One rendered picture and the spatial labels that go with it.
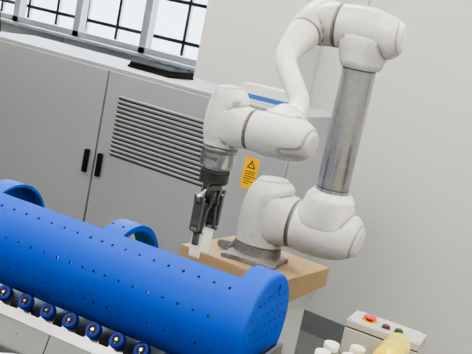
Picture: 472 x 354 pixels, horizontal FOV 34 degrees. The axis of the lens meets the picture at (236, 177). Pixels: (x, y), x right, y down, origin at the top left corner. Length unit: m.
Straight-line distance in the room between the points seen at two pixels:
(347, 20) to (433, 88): 2.27
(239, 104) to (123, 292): 0.54
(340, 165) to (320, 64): 2.47
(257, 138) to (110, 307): 0.56
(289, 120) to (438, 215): 2.74
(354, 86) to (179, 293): 0.82
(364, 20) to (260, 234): 0.71
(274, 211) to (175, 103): 1.45
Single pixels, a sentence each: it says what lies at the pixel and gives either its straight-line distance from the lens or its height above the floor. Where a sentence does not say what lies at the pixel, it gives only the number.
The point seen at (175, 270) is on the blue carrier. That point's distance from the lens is 1.91.
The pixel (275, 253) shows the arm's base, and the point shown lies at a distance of 2.47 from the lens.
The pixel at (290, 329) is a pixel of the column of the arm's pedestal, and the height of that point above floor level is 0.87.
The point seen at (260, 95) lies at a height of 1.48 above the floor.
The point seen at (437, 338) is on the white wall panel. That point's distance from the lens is 4.66.
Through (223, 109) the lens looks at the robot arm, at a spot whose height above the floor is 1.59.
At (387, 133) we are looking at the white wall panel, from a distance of 4.59.
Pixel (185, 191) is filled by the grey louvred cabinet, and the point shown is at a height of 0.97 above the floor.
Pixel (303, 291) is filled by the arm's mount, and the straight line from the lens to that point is 2.52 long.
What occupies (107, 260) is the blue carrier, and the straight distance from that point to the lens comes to 1.99.
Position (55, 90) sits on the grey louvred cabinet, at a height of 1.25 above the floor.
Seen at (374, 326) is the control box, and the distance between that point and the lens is 2.13.
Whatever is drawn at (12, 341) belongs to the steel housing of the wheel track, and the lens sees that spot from 2.22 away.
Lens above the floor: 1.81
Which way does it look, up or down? 11 degrees down
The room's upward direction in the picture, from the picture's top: 12 degrees clockwise
